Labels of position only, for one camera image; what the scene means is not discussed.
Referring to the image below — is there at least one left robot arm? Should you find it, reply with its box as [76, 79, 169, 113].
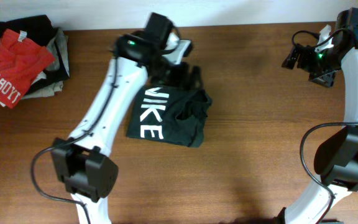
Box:
[51, 13, 210, 223]

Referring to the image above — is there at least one dark green Nike t-shirt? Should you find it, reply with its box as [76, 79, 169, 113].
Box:
[126, 86, 213, 147]

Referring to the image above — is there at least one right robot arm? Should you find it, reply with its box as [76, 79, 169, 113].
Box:
[273, 7, 358, 224]

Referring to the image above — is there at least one red printed t-shirt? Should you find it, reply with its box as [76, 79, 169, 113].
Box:
[0, 29, 55, 108]

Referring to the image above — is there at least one black folded garment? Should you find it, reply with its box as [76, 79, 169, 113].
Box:
[0, 15, 70, 95]

